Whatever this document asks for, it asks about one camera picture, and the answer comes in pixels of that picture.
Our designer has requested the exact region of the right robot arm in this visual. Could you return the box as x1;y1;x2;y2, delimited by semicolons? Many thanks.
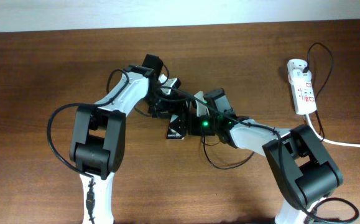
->
190;89;343;223

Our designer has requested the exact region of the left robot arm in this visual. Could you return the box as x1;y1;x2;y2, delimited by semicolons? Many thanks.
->
70;54;187;223

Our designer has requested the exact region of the white power strip cord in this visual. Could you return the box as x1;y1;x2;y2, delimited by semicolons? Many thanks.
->
303;113;360;150

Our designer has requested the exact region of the black charger cable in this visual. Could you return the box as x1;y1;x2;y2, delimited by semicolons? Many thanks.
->
201;42;335;170

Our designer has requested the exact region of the white power strip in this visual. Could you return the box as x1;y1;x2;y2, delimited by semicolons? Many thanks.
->
287;59;317;115

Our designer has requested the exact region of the black smartphone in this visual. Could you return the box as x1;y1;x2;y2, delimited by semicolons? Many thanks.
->
166;114;187;140

